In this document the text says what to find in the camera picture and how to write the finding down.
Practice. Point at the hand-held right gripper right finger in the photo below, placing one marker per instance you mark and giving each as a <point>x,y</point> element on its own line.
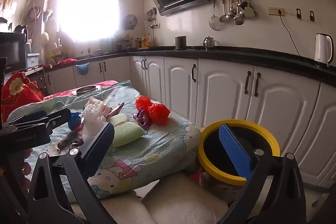
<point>235,150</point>

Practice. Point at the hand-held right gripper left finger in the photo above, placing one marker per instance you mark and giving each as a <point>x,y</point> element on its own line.
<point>99,140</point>

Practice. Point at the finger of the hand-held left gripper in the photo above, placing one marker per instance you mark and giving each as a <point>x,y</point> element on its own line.
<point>59,117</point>
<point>74,119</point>

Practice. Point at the yellow-rimmed black bin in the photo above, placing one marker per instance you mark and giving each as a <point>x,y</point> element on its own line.
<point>207,145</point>

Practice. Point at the red snack wrapper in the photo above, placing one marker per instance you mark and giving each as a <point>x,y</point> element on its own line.
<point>115,109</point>

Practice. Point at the red plastic bag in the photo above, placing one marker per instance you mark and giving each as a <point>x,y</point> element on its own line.
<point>155,109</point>

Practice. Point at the person's left hand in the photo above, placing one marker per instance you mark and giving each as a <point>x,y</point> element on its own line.
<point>27,169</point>

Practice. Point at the white plastic bag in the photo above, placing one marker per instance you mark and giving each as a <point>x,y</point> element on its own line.
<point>93,115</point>

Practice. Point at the brown snack wrapper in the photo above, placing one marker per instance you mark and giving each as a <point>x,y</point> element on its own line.
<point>65,140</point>

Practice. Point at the pink blanket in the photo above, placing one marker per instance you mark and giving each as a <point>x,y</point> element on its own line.
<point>60,94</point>

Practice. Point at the steel bowl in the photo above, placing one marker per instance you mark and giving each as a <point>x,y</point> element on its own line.
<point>86,89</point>

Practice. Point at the purple foil wrapper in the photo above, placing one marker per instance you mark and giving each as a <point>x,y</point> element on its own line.
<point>141,119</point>

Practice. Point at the red floral cloth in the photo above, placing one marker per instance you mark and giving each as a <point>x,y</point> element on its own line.
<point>18,90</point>

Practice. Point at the blue hanging pouch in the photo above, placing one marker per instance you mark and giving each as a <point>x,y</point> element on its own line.
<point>82,69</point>

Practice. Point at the cartoon printed blanket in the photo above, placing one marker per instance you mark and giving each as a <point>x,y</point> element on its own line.
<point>157,142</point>

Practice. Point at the white storage box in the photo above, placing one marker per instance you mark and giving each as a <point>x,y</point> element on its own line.
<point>32,60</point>

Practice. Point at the row of white base cabinets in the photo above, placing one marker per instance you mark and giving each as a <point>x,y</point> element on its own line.
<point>223,87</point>

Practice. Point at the black microwave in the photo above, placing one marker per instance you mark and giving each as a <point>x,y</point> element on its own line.
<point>11,53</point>

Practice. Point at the white cushion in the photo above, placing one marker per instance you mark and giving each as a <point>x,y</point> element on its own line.
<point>168,203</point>

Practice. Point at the black countertop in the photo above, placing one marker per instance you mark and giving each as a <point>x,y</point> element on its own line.
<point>236,52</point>

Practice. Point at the group of condiment bottles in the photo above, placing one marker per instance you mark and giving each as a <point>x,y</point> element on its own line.
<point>143,42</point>

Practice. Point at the steel teapot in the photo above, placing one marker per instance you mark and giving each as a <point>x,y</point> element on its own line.
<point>208,43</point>

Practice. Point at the window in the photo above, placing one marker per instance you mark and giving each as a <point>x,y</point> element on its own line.
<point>89,3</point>

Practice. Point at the dark metal pot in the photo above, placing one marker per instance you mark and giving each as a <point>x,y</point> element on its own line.
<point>180,43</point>

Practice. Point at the small hanging utensils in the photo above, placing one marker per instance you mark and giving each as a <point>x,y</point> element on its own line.
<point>151,16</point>

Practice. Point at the white electric kettle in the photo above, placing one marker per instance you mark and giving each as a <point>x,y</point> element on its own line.
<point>321,49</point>

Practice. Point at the row of hanging kitchen utensils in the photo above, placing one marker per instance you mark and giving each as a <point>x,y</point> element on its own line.
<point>232,11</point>

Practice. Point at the round wall vent cover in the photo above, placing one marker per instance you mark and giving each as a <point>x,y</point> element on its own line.
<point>130,22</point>

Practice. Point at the wall power strip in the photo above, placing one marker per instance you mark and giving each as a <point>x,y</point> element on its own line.
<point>275,11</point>

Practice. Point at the black wall hook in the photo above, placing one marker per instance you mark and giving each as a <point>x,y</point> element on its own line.
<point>299,13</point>
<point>311,16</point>

